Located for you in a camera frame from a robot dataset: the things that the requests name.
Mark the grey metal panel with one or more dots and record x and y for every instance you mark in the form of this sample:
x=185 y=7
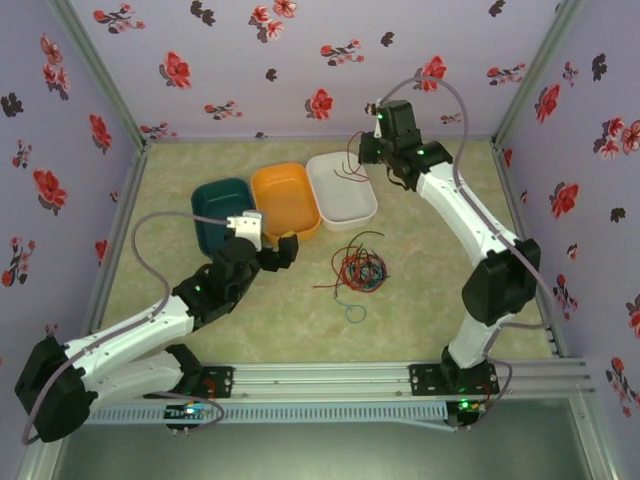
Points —
x=325 y=455

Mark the white plastic bin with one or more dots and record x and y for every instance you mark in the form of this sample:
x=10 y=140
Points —
x=345 y=200

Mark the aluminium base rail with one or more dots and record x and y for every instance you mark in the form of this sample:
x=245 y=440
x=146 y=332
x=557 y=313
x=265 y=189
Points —
x=325 y=382

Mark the teal plastic bin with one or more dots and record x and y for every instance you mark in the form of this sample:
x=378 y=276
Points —
x=220 y=200

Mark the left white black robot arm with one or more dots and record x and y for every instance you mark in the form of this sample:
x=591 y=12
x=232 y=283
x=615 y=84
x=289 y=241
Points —
x=125 y=332

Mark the orange plastic bin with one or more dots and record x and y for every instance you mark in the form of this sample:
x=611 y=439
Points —
x=282 y=195

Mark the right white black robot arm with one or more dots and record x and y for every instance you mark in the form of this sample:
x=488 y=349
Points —
x=450 y=200

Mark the aluminium frame post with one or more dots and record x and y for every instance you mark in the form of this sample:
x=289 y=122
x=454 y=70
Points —
x=539 y=65
x=97 y=65

